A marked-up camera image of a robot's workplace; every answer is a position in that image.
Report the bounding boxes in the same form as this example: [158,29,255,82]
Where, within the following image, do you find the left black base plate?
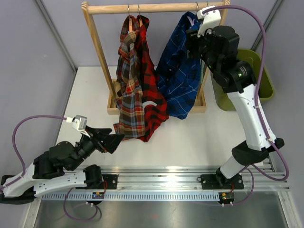
[102,174,118,190]

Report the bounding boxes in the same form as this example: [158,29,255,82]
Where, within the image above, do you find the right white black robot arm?
[186,26,285,188]

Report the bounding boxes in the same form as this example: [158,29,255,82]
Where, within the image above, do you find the brown plaid shirt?
[114,16,145,140]

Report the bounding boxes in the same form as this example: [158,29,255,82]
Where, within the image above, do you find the mint green hanger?
[200,1,209,84]

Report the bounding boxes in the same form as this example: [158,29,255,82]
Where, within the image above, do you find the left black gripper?
[69,126,125,171]

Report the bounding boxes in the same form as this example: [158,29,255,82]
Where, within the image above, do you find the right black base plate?
[200,174,244,190]

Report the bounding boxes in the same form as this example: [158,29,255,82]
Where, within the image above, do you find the lilac hanger of blue shirt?
[187,2,199,27]

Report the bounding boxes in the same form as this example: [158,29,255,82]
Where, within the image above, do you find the red black plaid shirt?
[135,16,169,143]

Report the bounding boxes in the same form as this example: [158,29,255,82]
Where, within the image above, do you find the wooden hanger of red shirt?
[138,4,143,27]

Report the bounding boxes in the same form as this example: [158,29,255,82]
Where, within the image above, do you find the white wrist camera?
[66,115,90,137]
[197,5,221,37]

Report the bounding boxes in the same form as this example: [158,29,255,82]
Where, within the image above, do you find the wooden clothes rack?
[82,0,230,115]

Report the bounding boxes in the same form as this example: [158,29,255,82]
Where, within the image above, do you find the green plastic basket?
[211,48,275,112]

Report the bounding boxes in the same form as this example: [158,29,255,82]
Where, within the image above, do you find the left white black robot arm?
[0,129,124,205]

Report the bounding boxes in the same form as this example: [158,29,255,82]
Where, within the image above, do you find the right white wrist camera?
[197,5,221,37]

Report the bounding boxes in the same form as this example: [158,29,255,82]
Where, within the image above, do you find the aluminium mounting rail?
[41,171,289,204]

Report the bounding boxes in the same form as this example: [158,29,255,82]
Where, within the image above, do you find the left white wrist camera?
[66,115,90,137]

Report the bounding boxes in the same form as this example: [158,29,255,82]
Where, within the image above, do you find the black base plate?
[200,174,244,190]
[102,174,118,190]

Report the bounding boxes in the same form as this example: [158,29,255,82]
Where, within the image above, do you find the blue plaid shirt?
[156,12,201,120]

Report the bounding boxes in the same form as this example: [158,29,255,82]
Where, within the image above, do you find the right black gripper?
[185,26,220,74]

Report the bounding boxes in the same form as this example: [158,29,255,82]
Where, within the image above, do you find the wooden hanger of brown shirt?
[127,4,133,34]

